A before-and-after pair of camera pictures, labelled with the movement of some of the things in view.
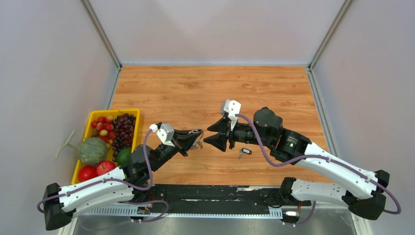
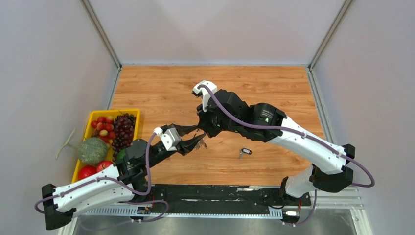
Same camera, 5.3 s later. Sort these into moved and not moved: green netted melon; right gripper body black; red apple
Moved: right gripper body black
Not moved: red apple; green netted melon
